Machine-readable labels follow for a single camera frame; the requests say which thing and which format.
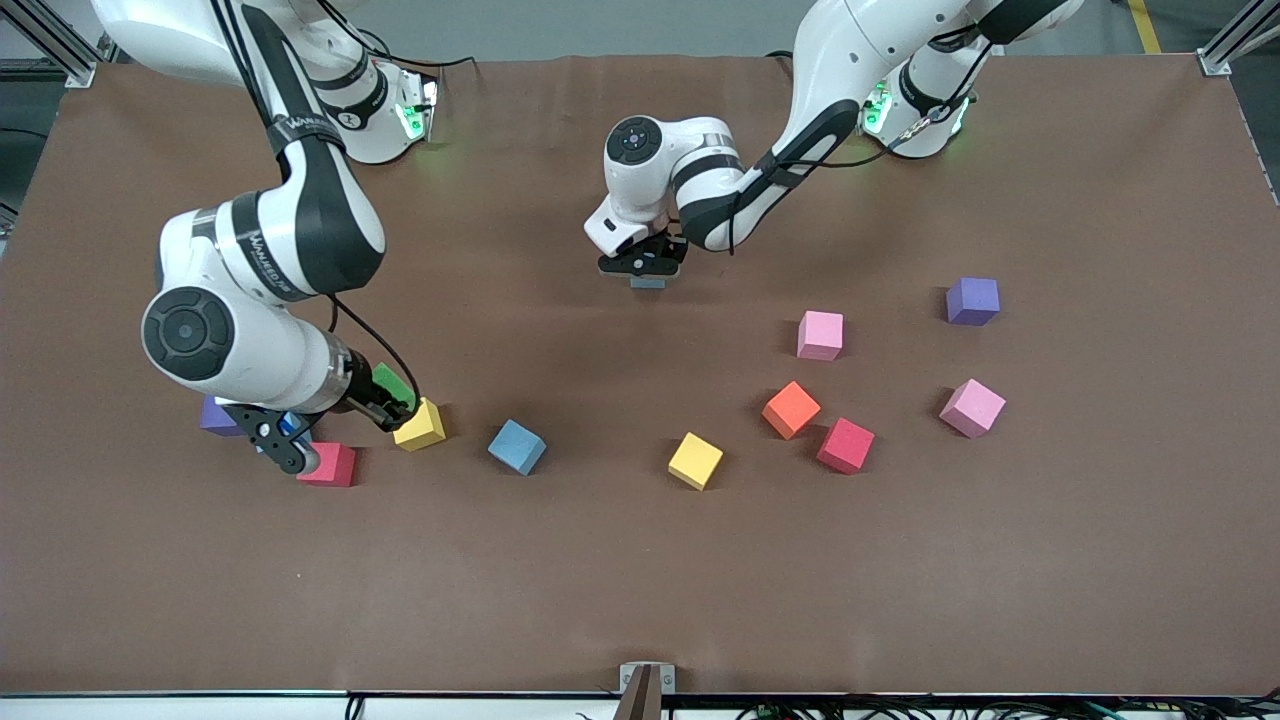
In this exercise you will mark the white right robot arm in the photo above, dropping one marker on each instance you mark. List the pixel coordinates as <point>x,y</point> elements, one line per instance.
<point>300,220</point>

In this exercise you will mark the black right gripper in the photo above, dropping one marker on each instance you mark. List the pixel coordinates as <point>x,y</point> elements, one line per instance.
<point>366,396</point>

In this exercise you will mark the red foam cube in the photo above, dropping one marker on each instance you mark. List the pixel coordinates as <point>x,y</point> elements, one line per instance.
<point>335,465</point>
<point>846,445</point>

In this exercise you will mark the green foam cube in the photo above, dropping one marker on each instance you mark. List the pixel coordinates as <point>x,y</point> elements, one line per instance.
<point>395,385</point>

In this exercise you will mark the brown table cover sheet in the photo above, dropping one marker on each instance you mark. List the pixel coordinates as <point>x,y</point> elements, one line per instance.
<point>640,560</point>

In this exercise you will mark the white table front rail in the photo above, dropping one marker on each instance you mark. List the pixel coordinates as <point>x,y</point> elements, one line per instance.
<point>150,708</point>

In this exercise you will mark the purple foam cube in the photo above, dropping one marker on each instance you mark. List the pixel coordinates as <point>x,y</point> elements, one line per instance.
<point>973,301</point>
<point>212,418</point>

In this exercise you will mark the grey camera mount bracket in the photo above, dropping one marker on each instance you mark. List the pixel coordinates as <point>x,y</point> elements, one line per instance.
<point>645,700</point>

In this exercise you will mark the yellow foam cube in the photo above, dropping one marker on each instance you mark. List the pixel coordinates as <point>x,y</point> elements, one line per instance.
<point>695,460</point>
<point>428,432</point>

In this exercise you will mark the blue foam cube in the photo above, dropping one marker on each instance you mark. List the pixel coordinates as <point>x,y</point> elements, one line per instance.
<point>517,446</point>
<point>648,283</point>

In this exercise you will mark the orange foam cube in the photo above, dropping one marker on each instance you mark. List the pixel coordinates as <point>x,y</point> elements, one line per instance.
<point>791,410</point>

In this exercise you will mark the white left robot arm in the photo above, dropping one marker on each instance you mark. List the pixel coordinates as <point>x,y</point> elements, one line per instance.
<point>850,60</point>

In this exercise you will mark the pink foam cube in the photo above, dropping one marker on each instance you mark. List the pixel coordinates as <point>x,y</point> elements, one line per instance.
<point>820,335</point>
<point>972,407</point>

